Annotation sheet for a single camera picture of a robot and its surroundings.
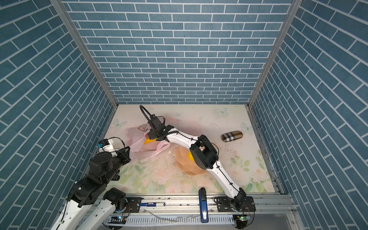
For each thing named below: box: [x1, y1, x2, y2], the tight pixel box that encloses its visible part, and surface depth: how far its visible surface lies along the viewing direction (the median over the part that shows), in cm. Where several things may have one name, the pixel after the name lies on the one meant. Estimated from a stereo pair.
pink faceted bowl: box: [174, 145, 208, 176], surface depth 89 cm
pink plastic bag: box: [126, 124, 171, 161], surface depth 82 cm
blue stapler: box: [198, 187, 209, 224], surface depth 72 cm
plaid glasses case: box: [220, 130, 243, 143], surface depth 101 cm
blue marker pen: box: [139, 202, 166, 207], surface depth 75 cm
